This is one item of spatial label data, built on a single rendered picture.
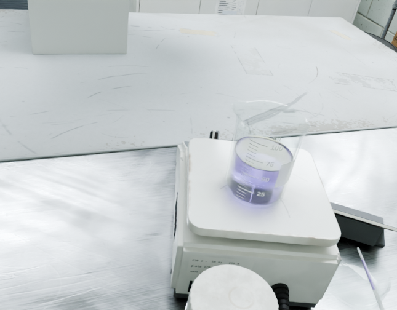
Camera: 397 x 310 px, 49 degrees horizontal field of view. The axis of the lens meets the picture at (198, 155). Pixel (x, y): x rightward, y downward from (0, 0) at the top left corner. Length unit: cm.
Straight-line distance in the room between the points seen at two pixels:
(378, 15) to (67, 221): 357
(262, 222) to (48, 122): 34
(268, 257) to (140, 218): 15
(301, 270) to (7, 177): 31
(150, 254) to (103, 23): 44
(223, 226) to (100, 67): 45
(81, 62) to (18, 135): 22
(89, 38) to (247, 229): 51
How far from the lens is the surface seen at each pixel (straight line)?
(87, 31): 75
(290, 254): 35
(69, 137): 55
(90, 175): 50
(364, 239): 48
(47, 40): 75
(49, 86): 67
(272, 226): 34
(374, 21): 389
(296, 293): 39
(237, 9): 301
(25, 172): 51
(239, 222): 33
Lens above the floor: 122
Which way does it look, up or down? 36 degrees down
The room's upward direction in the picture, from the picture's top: 10 degrees clockwise
